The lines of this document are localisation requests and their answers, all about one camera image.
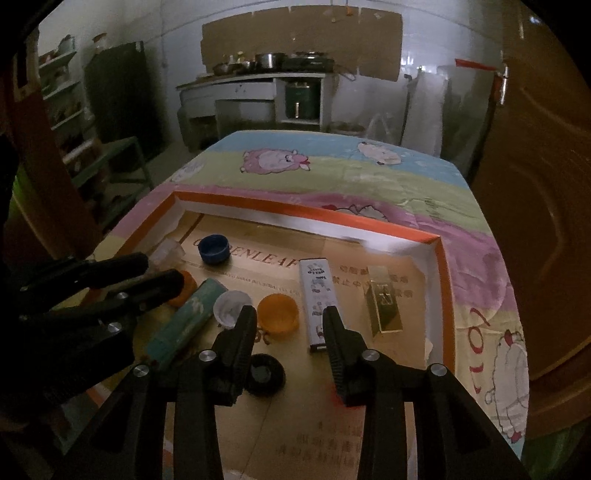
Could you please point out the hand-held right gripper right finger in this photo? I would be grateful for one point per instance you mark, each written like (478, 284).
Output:
(330, 350)

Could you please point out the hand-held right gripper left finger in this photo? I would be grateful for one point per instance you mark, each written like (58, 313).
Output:
(242, 350)

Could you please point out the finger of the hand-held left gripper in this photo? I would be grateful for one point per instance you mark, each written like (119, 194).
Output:
(152, 288)
(106, 272)

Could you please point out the orange bottle cap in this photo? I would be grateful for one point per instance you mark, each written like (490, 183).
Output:
(277, 314)
(187, 295)

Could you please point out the black bottle cap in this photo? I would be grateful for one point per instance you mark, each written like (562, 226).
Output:
(270, 374)

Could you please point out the clear plastic cap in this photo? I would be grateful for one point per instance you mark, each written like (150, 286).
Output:
(170, 253)

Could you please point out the white bottle cap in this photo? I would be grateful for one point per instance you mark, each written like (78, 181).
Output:
(228, 309)

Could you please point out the teal small box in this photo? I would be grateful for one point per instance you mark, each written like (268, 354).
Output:
(184, 323)

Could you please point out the white patterned slim box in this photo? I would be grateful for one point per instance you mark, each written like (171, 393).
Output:
(316, 295)

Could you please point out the blue bottle cap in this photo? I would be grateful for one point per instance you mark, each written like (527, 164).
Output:
(213, 249)

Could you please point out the gold bar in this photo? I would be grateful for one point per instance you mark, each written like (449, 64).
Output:
(385, 302)

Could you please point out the orange-rimmed cardboard box tray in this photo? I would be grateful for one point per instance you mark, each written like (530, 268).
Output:
(300, 429)

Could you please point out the cartoon sheep printed blanket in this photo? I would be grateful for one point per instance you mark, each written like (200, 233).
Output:
(323, 184)

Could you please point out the dark upright panel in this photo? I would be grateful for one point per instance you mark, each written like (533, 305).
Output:
(115, 92)

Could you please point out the white shelf rack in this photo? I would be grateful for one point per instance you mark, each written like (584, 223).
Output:
(64, 92)

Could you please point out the white kitchen counter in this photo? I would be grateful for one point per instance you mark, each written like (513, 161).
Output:
(240, 90)

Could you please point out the small metal pot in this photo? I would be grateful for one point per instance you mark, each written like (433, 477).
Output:
(223, 69)

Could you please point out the green cooking appliance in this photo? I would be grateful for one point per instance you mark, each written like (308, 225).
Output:
(302, 99)

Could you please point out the green printed carton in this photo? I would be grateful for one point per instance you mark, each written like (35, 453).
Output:
(549, 457)

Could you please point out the white plastic sheeting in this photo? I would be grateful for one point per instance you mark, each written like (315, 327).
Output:
(438, 120)

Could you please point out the steel pot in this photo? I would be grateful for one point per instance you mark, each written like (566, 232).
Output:
(270, 61)

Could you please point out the brown wooden door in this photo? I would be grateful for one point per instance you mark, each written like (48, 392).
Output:
(545, 184)

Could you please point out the red ribbon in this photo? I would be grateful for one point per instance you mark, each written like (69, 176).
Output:
(475, 64)

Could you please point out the green metal table frame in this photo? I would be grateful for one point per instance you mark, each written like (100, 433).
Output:
(124, 152)

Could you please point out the brown wooden door frame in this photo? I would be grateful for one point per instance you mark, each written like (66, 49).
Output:
(41, 161)

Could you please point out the cardboard wall sheet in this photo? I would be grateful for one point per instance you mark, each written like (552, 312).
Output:
(300, 41)

